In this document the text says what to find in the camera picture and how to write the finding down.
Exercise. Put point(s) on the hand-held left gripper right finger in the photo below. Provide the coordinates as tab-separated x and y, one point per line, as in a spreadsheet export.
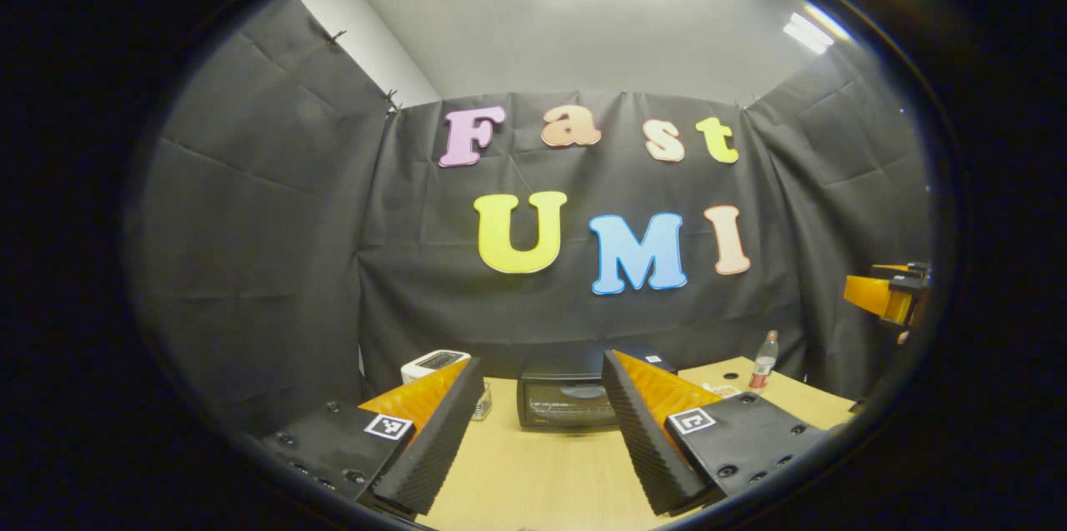
646	448

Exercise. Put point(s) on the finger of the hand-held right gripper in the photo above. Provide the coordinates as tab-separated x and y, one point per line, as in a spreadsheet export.
871	295
900	268

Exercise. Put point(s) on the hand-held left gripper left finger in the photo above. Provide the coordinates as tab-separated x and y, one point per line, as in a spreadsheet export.
438	448

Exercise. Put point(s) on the black electric oven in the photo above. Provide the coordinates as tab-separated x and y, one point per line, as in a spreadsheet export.
558	402

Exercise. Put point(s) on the white toaster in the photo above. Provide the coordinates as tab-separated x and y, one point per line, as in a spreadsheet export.
429	364

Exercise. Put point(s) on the white divided bean plate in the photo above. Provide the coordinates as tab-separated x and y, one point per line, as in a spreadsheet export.
723	390

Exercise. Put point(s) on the clear bottle with red label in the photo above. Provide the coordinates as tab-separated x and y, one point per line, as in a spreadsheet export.
762	364

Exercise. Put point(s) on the small ceiling light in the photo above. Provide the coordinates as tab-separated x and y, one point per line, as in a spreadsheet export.
807	32

